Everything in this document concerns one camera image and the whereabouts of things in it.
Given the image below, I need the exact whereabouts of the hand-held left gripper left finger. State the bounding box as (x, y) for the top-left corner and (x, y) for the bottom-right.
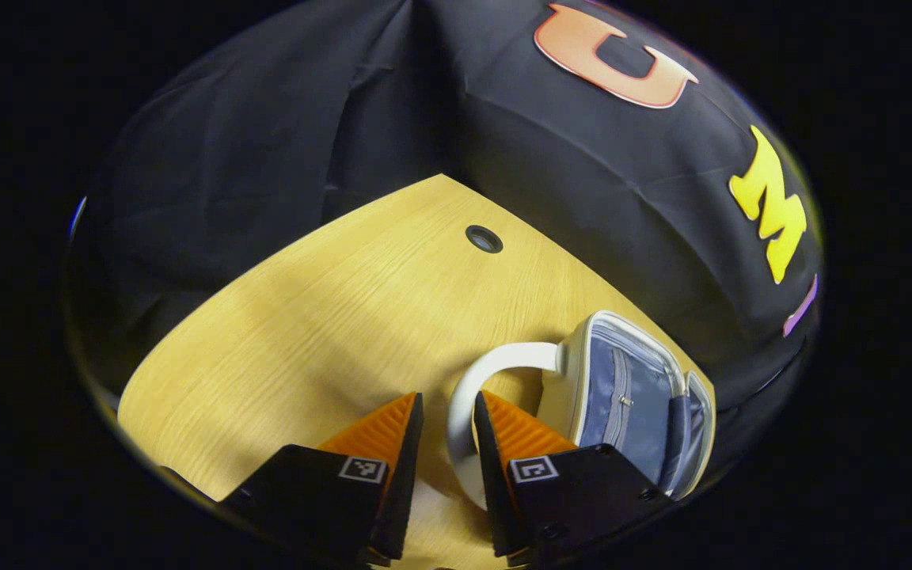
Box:
(218, 392), (425, 567)

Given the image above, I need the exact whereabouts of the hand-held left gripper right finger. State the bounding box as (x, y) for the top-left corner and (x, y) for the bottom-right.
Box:
(473, 390), (675, 568)

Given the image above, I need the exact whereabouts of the black backdrop cloth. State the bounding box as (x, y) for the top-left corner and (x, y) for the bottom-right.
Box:
(68, 0), (825, 412)

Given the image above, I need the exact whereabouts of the black table cable grommet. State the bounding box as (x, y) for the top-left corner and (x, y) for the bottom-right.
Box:
(465, 225), (504, 254)

